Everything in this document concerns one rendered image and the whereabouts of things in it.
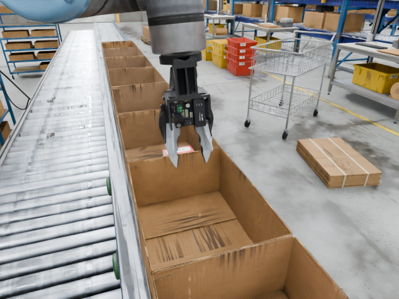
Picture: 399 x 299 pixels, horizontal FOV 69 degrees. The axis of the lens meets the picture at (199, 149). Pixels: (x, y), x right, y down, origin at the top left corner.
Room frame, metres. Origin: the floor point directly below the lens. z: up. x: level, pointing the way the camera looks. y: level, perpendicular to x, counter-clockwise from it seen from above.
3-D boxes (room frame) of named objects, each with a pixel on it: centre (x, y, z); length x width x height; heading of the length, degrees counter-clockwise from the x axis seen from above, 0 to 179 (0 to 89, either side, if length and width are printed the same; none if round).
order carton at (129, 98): (1.31, 0.25, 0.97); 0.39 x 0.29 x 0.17; 18
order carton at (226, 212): (0.57, 0.01, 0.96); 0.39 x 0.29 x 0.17; 18
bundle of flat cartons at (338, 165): (2.39, -1.28, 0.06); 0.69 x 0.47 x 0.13; 6
